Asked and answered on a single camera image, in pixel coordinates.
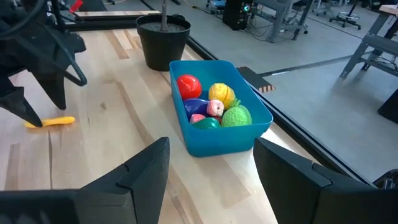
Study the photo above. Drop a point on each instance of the black plant pot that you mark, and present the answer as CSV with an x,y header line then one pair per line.
x,y
163,46

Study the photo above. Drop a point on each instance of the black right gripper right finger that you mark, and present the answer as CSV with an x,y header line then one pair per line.
x,y
295,193

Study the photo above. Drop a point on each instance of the blue floor equipment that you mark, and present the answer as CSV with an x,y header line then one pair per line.
x,y
216,3

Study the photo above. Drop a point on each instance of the light green toy cabbage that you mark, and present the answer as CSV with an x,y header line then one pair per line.
x,y
237,116

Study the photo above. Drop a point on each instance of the purple toy eggplant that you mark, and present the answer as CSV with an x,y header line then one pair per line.
x,y
194,107

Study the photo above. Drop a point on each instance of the red toy strawberry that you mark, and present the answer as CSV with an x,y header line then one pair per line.
x,y
217,119

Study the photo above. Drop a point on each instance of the wooden top metal table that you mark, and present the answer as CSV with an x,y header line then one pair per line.
x,y
376,43

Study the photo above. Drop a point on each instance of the blue plastic tub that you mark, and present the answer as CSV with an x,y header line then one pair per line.
x,y
217,143

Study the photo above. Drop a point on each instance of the black swivel chair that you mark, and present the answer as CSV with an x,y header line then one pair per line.
x,y
345,17

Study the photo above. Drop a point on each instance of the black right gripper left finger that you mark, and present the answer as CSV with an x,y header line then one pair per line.
x,y
130,193

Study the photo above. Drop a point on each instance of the dark green toy pepper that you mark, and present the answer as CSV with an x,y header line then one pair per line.
x,y
206,124

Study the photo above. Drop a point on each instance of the black floor mat striped edge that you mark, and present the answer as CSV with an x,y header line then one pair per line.
x,y
255,79

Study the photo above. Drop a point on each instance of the yellow toy fruit green leaf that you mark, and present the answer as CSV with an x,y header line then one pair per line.
x,y
221,93

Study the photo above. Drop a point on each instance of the grey metal bench frame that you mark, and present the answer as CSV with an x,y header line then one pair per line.
x,y
280,18

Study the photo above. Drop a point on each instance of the yellow toy banana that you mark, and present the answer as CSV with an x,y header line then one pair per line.
x,y
57,121

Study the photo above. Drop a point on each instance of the red toy tomato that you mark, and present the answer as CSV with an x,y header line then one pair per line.
x,y
189,86

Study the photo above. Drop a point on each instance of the small green potted tree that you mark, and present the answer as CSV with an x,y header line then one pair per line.
x,y
163,15

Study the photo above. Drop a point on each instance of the black computer tower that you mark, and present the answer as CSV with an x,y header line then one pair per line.
x,y
234,15

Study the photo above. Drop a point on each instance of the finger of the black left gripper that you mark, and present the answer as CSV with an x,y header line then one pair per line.
x,y
17,105
51,90

